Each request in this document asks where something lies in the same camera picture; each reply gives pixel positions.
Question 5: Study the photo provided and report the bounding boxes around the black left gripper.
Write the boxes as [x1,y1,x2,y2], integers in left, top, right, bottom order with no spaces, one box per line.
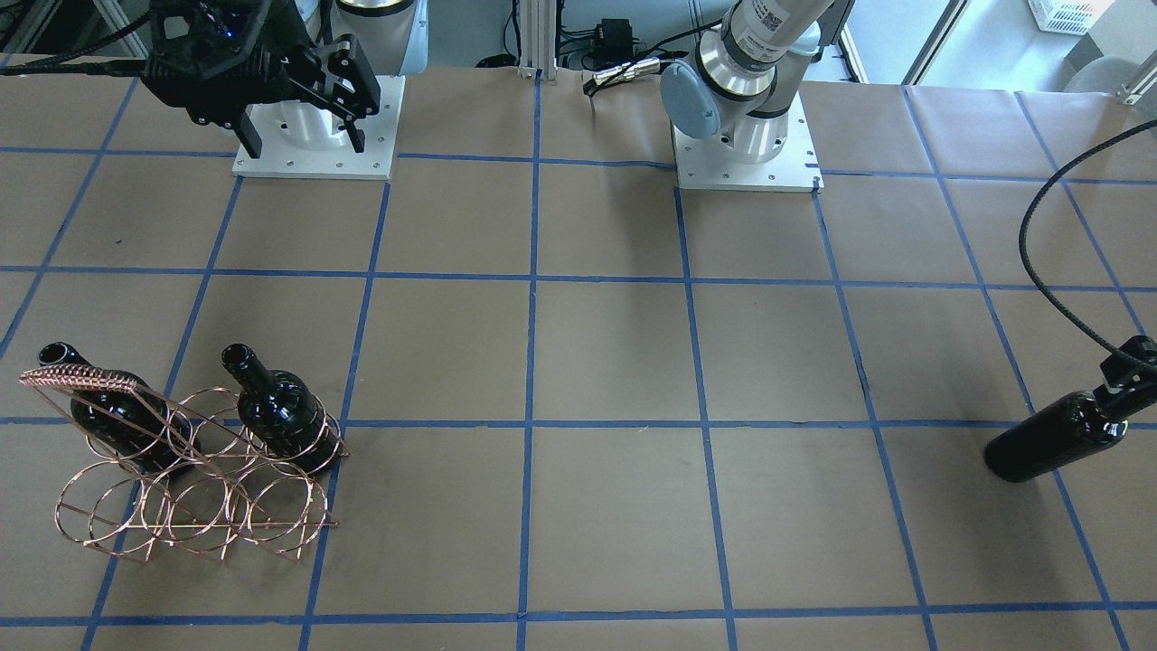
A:
[140,1,367,160]

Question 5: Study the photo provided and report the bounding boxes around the dark glass wine bottle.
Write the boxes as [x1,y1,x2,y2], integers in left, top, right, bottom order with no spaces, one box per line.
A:
[983,380,1154,483]

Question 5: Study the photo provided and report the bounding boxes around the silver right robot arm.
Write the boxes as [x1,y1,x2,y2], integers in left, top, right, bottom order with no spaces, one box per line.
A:
[263,1,428,153]

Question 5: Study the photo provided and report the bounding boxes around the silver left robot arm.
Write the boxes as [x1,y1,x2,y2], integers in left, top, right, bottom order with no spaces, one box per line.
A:
[132,1,828,178]

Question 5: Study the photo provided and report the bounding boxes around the dark wine bottle in basket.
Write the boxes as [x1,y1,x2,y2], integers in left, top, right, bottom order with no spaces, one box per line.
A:
[221,343,340,478]

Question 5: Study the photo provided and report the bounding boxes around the black power adapter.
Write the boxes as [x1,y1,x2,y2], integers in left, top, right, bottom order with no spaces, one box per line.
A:
[592,17,634,65]

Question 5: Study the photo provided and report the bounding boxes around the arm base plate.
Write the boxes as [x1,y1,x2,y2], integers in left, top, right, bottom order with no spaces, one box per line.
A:
[233,75,408,182]
[671,94,825,193]

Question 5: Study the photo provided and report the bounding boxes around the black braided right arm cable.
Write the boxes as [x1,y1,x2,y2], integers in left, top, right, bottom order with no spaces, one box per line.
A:
[0,14,155,77]

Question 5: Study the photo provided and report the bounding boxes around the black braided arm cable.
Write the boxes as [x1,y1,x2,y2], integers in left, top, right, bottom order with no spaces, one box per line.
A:
[0,14,155,77]
[1019,118,1157,363]

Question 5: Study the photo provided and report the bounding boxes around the aluminium frame post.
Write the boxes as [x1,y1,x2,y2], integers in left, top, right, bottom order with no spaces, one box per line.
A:
[513,1,560,86]

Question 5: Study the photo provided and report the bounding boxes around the copper wire wine basket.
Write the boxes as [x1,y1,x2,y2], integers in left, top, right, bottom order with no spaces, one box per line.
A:
[20,363,339,563]

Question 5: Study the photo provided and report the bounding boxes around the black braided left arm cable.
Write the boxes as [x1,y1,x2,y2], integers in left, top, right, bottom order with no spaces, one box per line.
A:
[1019,118,1157,363]

